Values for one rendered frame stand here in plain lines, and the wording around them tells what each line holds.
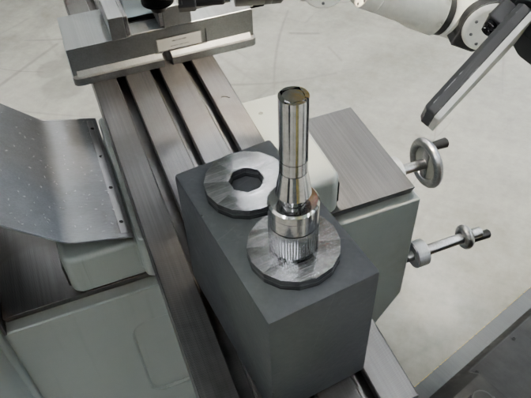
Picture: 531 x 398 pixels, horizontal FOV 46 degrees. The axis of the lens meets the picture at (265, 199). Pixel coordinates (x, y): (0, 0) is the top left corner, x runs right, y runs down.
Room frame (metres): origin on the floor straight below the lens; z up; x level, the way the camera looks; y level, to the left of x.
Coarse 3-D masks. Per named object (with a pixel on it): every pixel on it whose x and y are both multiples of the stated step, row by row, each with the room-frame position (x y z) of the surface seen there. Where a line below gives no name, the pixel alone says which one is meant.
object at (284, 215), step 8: (272, 192) 0.38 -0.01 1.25; (312, 192) 0.38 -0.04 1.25; (272, 200) 0.37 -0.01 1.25; (280, 200) 0.37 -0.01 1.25; (312, 200) 0.37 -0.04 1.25; (272, 208) 0.36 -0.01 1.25; (280, 208) 0.36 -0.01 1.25; (288, 208) 0.36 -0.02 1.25; (296, 208) 0.36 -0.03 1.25; (304, 208) 0.36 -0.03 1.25; (312, 208) 0.36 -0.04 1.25; (272, 216) 0.36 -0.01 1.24; (280, 216) 0.36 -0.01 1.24; (288, 216) 0.35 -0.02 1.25; (296, 216) 0.35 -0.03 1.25; (304, 216) 0.35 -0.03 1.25; (312, 216) 0.36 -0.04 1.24; (288, 224) 0.35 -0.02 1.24; (296, 224) 0.35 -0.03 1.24
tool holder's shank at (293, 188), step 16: (288, 96) 0.37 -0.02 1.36; (304, 96) 0.37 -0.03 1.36; (288, 112) 0.36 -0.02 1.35; (304, 112) 0.37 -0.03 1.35; (288, 128) 0.36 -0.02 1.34; (304, 128) 0.37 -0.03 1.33; (288, 144) 0.36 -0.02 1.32; (304, 144) 0.37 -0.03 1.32; (288, 160) 0.36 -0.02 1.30; (304, 160) 0.37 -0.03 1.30; (288, 176) 0.36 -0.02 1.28; (304, 176) 0.37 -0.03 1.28; (288, 192) 0.36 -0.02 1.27; (304, 192) 0.36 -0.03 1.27
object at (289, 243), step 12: (276, 228) 0.36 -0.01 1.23; (288, 228) 0.35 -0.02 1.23; (300, 228) 0.35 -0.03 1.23; (312, 228) 0.36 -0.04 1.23; (276, 240) 0.36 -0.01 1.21; (288, 240) 0.35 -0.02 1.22; (300, 240) 0.35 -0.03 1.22; (312, 240) 0.36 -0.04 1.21; (276, 252) 0.36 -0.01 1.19; (288, 252) 0.35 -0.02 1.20; (300, 252) 0.35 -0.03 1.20; (312, 252) 0.36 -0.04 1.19
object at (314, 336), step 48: (192, 192) 0.46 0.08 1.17; (240, 192) 0.45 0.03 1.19; (192, 240) 0.47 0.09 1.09; (240, 240) 0.39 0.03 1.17; (336, 240) 0.38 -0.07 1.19; (240, 288) 0.34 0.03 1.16; (288, 288) 0.33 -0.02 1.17; (336, 288) 0.33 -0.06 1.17; (240, 336) 0.36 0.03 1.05; (288, 336) 0.30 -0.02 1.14; (336, 336) 0.33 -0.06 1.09; (288, 384) 0.30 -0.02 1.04
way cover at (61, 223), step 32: (0, 128) 0.81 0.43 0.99; (32, 128) 0.86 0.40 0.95; (64, 128) 0.89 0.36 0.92; (96, 128) 0.90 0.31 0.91; (0, 160) 0.72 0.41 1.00; (32, 160) 0.76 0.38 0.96; (64, 160) 0.79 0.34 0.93; (96, 160) 0.80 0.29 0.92; (0, 192) 0.65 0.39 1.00; (32, 192) 0.68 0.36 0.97; (64, 192) 0.71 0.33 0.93; (96, 192) 0.72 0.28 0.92; (0, 224) 0.58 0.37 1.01; (32, 224) 0.61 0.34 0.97; (64, 224) 0.64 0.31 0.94; (96, 224) 0.65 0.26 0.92; (128, 224) 0.66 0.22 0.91
